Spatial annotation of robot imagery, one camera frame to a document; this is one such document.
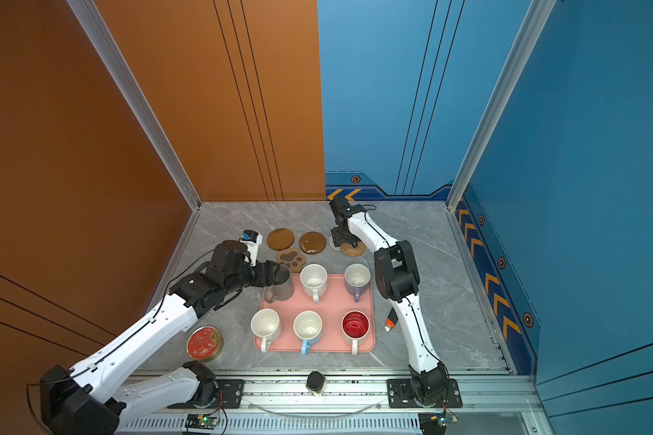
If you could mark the aluminium front rail frame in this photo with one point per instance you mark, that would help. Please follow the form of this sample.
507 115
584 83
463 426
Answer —
279 403

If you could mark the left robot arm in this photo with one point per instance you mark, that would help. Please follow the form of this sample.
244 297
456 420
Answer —
90 397

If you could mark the left circuit board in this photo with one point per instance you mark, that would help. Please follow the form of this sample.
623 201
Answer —
202 423

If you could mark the cork paw-shaped coaster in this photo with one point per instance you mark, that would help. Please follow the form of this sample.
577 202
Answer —
293 258

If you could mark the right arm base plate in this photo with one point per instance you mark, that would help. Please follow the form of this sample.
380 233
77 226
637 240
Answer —
401 395

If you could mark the brown coaster with scratches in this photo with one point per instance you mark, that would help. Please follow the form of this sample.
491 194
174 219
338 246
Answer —
312 243

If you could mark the woven rattan round coaster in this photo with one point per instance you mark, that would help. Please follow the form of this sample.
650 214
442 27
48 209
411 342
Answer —
353 250

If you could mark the white mug front left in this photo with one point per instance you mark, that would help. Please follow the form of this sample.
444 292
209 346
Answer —
266 326

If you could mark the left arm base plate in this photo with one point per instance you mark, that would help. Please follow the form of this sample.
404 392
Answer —
227 394

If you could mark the pink plastic tray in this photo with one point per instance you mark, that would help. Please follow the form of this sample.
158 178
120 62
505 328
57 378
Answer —
334 304

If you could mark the plain brown round coaster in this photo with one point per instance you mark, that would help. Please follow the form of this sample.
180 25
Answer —
280 239

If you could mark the red mug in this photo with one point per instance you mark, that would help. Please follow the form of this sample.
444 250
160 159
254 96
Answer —
355 327

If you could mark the white mug back middle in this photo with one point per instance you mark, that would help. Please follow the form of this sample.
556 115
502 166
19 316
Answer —
314 280

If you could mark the right circuit board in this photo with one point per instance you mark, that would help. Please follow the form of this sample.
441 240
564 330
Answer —
435 423

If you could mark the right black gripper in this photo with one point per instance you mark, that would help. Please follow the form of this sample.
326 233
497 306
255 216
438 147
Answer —
337 239

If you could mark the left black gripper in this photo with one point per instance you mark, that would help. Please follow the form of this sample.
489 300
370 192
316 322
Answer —
266 273

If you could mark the purple mug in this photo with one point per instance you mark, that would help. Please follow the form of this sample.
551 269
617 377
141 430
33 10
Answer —
357 278

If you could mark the red round tin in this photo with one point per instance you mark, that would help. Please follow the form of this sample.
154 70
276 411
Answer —
205 344

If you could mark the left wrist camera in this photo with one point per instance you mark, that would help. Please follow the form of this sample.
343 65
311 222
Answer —
252 240

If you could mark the grey mug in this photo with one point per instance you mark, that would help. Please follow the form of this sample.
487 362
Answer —
282 289

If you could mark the white mug blue handle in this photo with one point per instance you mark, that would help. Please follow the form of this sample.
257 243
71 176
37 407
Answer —
308 326

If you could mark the white embroidered round coaster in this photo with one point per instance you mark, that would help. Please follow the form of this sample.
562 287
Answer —
332 243

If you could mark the circuit board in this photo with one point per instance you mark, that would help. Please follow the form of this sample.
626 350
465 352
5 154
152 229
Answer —
435 423
202 423

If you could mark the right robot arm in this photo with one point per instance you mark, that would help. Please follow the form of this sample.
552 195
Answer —
397 279

